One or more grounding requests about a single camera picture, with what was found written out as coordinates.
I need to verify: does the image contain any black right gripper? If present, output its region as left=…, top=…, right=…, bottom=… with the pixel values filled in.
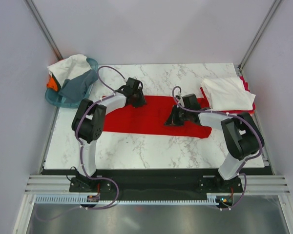
left=164, top=105, right=190, bottom=127

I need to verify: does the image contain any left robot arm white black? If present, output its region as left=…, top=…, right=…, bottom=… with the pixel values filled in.
left=71, top=78, right=147, bottom=192

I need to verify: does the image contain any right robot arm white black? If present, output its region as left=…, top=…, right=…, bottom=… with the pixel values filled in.
left=165, top=94, right=265, bottom=192

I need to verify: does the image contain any folded white t shirt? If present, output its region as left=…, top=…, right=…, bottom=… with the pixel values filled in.
left=201, top=77, right=256, bottom=112

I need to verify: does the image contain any grey blue t shirt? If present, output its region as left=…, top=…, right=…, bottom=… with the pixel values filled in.
left=59, top=69, right=98, bottom=103

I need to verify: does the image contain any crumpled white t shirt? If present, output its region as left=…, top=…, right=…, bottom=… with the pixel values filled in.
left=47, top=54, right=91, bottom=85

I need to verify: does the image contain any folded pink t shirt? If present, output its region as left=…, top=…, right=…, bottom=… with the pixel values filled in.
left=240, top=76, right=250, bottom=92

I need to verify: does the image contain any orange t shirt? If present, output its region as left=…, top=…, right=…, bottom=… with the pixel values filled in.
left=46, top=76, right=59, bottom=92

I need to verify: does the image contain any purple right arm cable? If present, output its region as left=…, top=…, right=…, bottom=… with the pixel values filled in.
left=172, top=86, right=264, bottom=212

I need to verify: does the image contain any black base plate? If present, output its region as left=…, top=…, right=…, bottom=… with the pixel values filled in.
left=41, top=166, right=244, bottom=202

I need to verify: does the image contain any left aluminium frame post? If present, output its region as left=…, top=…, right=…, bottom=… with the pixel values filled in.
left=24, top=0, right=63, bottom=60

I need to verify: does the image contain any aluminium frame post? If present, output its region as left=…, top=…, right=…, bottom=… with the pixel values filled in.
left=24, top=0, right=63, bottom=60
left=235, top=0, right=283, bottom=74

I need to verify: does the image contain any white slotted cable duct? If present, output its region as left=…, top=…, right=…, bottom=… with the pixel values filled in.
left=35, top=194, right=219, bottom=205

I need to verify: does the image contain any right aluminium frame post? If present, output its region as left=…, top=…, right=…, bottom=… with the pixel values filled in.
left=235, top=0, right=283, bottom=74

